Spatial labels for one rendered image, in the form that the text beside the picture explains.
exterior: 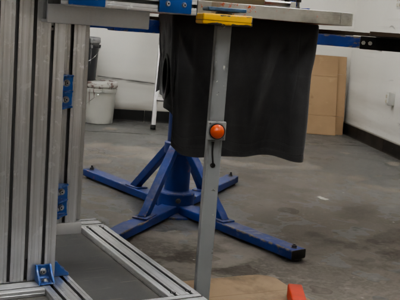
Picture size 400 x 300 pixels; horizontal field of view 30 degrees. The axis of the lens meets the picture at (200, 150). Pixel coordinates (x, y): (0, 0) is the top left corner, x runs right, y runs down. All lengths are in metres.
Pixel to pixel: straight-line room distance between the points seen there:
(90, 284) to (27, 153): 0.40
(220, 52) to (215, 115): 0.17
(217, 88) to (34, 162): 0.51
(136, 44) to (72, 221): 4.88
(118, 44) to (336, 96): 2.09
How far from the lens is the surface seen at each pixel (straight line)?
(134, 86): 6.89
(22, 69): 1.91
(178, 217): 3.57
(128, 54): 6.87
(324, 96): 7.12
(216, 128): 1.94
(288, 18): 2.20
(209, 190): 2.01
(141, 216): 3.36
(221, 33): 1.96
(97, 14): 1.90
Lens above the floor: 0.92
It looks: 9 degrees down
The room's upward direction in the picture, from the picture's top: 4 degrees clockwise
